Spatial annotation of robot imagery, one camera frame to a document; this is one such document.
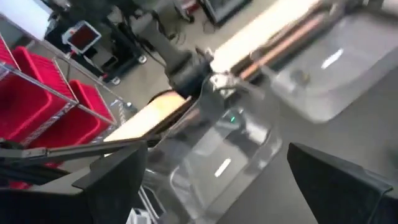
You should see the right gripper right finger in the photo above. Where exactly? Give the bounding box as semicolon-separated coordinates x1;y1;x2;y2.
287;142;394;224

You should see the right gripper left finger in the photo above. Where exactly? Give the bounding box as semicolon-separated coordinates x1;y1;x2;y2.
72;141;149;224

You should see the clear plastic bin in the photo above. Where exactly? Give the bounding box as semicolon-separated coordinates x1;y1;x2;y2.
266;12;398;124
141;73;283;224

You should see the red plastic storage bin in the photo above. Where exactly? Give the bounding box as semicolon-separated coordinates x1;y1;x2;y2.
27;79;116;149
0;37;17;68
0;45;77;144

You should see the black framed screen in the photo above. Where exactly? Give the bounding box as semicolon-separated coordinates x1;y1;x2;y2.
198;0;253;26

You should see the black wheeled cart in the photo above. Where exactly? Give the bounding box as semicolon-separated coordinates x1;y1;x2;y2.
45;0;149;86

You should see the white-framed monitor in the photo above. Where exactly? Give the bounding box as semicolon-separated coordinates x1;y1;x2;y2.
61;20;103;55

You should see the white panel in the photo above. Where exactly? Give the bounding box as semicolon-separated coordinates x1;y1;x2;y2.
0;0;53;41

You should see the metal wire shelf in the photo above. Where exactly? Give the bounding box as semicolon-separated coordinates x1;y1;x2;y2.
0;12;137;150

